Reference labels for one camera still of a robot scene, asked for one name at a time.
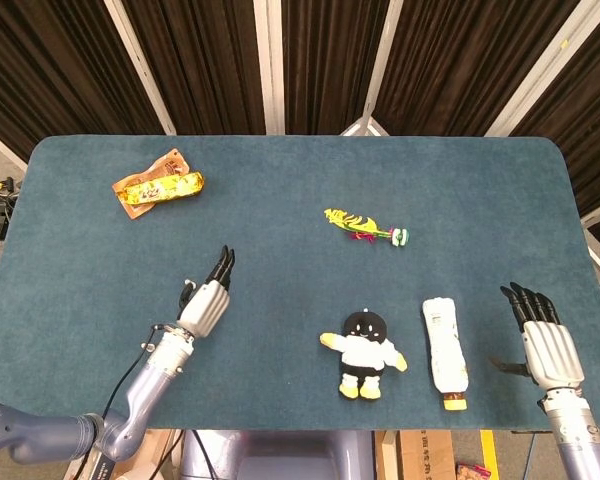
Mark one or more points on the right purple-grey robot arm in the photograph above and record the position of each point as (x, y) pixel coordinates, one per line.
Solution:
(575, 435)

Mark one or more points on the purple-grey robot base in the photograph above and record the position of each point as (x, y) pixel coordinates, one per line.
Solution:
(280, 455)

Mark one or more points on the dark brown curtain panel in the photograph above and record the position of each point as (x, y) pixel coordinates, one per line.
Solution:
(55, 65)
(455, 65)
(330, 65)
(595, 100)
(205, 65)

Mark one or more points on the left purple-grey robot arm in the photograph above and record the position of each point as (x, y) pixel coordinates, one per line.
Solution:
(147, 390)

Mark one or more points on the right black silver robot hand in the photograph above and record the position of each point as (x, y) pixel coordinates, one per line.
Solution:
(552, 352)

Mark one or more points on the orange-brown snack pouch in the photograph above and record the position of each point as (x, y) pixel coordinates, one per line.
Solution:
(170, 162)

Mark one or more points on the colourful feather shuttlecock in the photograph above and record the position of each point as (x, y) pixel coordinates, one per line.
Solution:
(360, 225)

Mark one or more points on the white-labelled plastic bottle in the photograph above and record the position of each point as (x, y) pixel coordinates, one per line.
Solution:
(445, 345)

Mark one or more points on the colourful small packet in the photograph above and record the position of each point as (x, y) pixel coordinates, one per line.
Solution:
(472, 472)

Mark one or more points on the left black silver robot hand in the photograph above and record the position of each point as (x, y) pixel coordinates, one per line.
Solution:
(205, 307)

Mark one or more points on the blue white printed box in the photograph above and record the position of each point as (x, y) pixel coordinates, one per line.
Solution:
(97, 472)

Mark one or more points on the blue felt table cover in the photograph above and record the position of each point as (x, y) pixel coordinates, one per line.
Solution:
(280, 300)

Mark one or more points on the brown cardboard box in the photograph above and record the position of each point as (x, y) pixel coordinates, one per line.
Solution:
(420, 455)

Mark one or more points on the light cardboard pieces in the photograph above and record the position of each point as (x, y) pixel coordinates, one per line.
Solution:
(155, 450)

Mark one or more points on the yellow foil snack packet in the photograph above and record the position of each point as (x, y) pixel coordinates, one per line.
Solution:
(165, 187)

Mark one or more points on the black white plush doll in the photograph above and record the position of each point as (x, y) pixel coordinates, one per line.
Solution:
(362, 355)

